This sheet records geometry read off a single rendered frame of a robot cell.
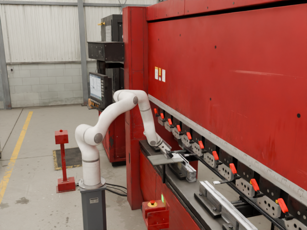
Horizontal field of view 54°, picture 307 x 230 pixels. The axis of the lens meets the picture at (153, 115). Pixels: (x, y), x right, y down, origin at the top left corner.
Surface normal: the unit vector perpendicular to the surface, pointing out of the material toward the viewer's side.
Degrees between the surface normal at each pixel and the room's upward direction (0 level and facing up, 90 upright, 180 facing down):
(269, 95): 90
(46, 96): 90
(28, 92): 90
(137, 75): 90
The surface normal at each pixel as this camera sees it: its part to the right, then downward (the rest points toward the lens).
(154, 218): 0.23, 0.25
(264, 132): -0.95, 0.07
